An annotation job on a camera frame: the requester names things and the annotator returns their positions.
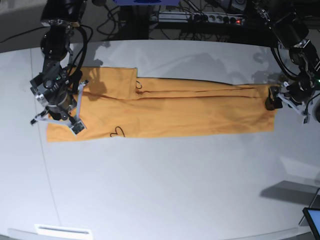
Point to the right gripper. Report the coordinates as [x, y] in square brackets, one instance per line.
[51, 91]

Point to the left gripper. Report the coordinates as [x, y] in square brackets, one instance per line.
[299, 90]

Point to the yellow T-shirt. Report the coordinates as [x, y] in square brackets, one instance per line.
[119, 103]

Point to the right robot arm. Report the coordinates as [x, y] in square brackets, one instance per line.
[63, 17]

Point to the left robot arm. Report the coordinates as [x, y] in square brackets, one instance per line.
[285, 18]

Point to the computer monitor with stand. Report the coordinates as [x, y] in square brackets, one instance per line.
[295, 193]

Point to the white power strip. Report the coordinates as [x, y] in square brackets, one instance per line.
[206, 17]

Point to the white paper label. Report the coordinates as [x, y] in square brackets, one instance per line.
[64, 232]

